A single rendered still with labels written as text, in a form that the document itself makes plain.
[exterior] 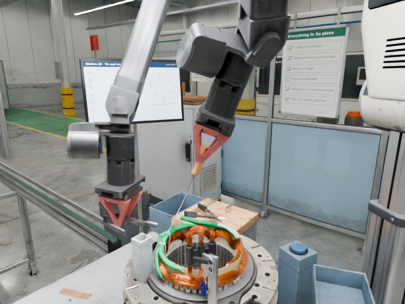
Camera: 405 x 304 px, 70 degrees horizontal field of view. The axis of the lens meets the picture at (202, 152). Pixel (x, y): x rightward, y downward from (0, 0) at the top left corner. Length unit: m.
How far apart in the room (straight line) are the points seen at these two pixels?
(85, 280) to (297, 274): 0.73
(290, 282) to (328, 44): 2.19
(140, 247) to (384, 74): 0.62
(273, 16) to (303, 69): 2.37
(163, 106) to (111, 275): 0.89
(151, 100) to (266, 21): 1.22
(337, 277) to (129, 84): 0.62
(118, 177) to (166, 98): 1.06
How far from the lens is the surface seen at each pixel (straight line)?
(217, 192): 3.35
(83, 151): 0.61
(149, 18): 0.69
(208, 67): 0.47
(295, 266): 0.84
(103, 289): 1.15
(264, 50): 0.45
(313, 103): 2.78
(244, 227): 0.88
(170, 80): 1.65
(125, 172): 0.62
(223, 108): 0.50
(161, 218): 0.97
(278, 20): 0.45
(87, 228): 1.59
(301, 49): 2.83
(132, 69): 0.64
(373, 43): 0.79
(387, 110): 0.76
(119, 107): 0.59
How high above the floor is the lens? 1.49
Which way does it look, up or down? 15 degrees down
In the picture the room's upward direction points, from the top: straight up
